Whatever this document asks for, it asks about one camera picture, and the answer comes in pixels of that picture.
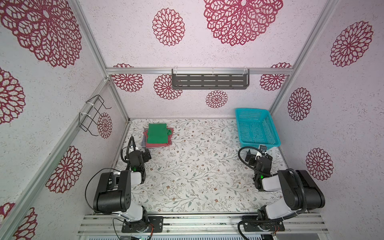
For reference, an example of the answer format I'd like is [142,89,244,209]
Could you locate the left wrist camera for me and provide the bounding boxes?
[126,136,141,160]

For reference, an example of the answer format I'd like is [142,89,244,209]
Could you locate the floral table mat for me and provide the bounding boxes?
[132,119,283,213]

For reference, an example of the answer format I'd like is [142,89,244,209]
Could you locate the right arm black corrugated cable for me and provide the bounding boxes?
[237,146,308,240]

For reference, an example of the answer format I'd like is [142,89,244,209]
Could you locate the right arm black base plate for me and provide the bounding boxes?
[242,216,285,232]

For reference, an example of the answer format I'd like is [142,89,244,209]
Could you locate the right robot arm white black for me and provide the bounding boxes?
[238,147,326,224]

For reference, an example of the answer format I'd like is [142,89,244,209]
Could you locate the aluminium front rail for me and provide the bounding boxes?
[75,213,329,237]

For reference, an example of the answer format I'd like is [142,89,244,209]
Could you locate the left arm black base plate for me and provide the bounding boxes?
[122,216,164,234]

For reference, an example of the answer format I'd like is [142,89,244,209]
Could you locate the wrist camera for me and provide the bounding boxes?
[259,145,268,155]
[126,136,141,160]

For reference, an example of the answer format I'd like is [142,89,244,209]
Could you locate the blue white striped tank top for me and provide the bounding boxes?
[141,129,148,149]

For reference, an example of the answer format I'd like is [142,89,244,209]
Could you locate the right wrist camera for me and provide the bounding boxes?
[259,145,268,155]

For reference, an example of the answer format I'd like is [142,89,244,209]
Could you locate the green tank top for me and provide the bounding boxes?
[147,124,172,144]

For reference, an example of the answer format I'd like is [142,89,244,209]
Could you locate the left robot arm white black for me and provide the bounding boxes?
[90,149,152,226]

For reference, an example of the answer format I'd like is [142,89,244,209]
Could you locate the grey metal wall shelf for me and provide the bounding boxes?
[171,69,250,90]

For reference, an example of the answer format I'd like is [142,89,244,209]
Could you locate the black wire wall rack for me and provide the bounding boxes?
[79,95,113,139]

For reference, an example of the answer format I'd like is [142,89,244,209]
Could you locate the teal plastic basket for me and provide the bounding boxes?
[235,108,281,149]

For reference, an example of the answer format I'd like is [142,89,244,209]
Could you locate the maroon red tank top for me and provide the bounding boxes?
[146,128,174,149]

